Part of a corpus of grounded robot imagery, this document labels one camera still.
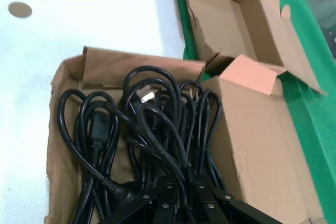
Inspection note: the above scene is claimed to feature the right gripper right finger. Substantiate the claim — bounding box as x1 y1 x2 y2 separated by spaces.
191 174 328 224

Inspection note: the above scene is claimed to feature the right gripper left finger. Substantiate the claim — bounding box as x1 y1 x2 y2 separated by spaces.
97 174 186 224

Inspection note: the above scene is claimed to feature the black power cord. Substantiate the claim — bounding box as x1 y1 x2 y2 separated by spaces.
119 78 169 112
180 81 229 198
123 65 200 224
56 89 148 224

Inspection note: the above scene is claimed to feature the cardboard box with round hole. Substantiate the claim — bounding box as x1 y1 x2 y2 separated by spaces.
43 45 326 224

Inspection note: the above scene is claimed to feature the cardboard box with torn edge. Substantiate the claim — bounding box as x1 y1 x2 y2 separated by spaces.
180 0 328 96

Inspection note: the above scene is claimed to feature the green table cloth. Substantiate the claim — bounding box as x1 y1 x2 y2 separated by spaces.
171 0 336 224

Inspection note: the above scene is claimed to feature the round cardboard disc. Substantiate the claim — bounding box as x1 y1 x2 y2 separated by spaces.
8 2 33 18

